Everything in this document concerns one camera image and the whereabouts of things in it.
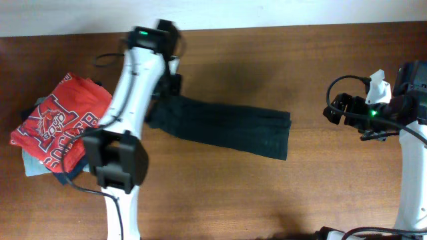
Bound dark teal t-shirt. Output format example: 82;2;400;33
145;96;292;161

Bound red folded printed shirt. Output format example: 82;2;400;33
9;71;114;174

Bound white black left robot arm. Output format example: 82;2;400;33
83;23;181;239

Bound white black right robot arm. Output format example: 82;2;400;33
318;93;426;240

